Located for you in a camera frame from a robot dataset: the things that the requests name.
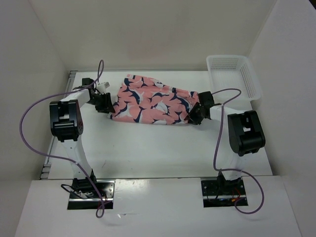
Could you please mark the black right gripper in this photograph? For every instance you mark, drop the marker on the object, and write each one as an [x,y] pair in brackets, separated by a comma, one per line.
[193,119]

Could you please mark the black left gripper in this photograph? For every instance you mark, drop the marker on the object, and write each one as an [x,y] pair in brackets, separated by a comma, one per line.
[107,106]

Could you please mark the pink shark print shorts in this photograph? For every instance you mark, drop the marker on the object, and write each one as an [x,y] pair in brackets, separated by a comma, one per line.
[148,101]

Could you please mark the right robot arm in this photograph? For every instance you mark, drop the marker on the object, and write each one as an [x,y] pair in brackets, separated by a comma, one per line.
[240,135]

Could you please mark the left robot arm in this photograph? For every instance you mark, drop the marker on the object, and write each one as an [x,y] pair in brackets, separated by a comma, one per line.
[66,125]

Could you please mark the white plastic basket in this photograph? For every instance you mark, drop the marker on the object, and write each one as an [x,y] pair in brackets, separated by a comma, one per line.
[234,71]

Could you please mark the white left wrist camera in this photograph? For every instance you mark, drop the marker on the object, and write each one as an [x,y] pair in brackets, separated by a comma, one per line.
[101,88]

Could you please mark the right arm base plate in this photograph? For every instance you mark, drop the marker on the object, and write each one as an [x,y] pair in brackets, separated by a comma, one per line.
[215,196]

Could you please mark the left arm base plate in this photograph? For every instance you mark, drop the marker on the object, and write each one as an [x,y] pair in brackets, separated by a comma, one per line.
[88,199]

